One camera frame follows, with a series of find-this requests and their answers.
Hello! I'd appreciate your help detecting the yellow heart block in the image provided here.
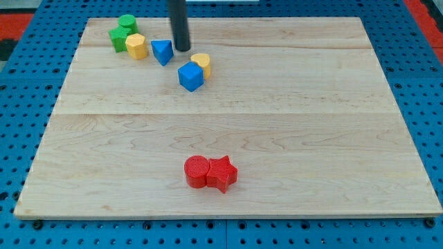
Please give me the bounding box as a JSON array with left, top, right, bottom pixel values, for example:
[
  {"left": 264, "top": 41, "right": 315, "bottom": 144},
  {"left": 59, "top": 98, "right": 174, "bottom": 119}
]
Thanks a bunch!
[{"left": 190, "top": 53, "right": 211, "bottom": 80}]

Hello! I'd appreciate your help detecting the green star block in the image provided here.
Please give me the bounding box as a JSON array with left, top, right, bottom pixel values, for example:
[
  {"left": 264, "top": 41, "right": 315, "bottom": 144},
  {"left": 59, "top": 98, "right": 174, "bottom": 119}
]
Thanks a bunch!
[{"left": 108, "top": 26, "right": 132, "bottom": 53}]

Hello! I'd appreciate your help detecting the blue cube block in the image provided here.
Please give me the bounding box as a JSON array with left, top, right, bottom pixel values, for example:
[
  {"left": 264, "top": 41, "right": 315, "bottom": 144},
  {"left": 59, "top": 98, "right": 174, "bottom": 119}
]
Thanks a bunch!
[{"left": 178, "top": 62, "right": 204, "bottom": 92}]

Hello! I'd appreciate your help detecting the red star block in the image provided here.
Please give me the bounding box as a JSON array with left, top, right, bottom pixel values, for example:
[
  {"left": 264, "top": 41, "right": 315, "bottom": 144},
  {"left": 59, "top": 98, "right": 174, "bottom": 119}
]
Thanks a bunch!
[{"left": 206, "top": 156, "right": 238, "bottom": 194}]

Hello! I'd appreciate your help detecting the yellow hexagon block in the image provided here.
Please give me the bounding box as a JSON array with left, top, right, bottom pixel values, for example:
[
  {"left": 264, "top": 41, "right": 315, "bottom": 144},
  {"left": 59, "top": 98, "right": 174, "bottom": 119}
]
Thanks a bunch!
[{"left": 125, "top": 33, "right": 148, "bottom": 59}]

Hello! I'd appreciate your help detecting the blue triangle block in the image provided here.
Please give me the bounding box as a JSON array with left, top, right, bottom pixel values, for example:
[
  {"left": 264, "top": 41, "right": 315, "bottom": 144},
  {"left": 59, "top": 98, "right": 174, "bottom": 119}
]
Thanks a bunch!
[{"left": 151, "top": 40, "right": 174, "bottom": 66}]

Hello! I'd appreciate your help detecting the red cylinder block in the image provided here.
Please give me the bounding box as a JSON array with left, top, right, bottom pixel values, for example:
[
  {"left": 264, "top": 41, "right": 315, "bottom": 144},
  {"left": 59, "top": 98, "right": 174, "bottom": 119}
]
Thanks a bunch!
[{"left": 183, "top": 155, "right": 210, "bottom": 188}]

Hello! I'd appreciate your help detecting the wooden board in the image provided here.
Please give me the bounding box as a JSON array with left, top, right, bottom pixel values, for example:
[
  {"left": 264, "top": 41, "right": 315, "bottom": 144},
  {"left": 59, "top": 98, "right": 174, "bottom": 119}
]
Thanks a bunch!
[{"left": 15, "top": 17, "right": 442, "bottom": 220}]

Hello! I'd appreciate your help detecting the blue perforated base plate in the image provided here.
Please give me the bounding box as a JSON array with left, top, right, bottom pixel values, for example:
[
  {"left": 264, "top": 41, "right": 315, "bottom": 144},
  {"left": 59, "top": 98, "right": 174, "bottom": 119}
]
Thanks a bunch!
[{"left": 1, "top": 0, "right": 442, "bottom": 248}]

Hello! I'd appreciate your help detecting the green cylinder block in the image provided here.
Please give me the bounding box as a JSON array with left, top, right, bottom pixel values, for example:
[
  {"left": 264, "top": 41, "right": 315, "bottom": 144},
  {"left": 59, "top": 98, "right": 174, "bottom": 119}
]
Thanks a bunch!
[{"left": 118, "top": 14, "right": 139, "bottom": 35}]

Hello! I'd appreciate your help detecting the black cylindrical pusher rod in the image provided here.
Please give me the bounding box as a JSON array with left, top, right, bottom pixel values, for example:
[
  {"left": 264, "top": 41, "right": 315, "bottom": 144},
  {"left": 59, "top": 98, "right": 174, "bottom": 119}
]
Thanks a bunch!
[{"left": 168, "top": 0, "right": 191, "bottom": 52}]

